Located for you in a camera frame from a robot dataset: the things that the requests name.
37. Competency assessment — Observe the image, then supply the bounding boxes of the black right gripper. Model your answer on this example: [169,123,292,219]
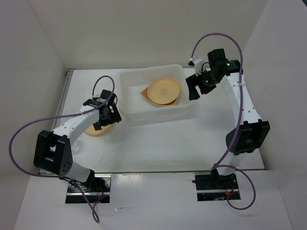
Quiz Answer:
[186,68,219,100]

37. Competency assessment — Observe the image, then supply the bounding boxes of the yellow bear plate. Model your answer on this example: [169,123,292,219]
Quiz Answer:
[147,77,181,104]
[84,125,113,136]

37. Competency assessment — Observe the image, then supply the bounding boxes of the triangular woven bamboo basket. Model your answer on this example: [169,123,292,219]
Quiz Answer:
[141,87,177,107]

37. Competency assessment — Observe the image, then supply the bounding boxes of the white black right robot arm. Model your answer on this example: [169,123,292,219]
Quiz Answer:
[186,49,271,189]

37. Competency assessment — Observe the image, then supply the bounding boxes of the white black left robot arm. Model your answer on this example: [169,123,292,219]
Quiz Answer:
[34,90,122,192]

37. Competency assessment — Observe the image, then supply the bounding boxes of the translucent white plastic bin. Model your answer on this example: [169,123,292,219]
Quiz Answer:
[116,64,192,122]

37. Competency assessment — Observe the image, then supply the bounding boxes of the clear plastic cup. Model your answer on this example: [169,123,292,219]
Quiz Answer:
[71,140,81,154]

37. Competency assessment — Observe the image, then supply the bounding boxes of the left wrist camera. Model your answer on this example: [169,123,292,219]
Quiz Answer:
[83,97,106,107]

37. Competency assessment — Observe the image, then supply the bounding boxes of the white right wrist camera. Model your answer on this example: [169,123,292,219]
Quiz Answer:
[188,57,204,76]

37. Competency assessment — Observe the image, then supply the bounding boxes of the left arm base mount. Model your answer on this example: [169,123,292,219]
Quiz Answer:
[65,174,111,204]

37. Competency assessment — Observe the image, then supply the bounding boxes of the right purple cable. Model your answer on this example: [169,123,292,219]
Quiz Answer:
[190,33,257,210]

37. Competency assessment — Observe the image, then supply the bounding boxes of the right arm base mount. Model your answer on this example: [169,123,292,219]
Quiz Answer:
[192,170,241,202]

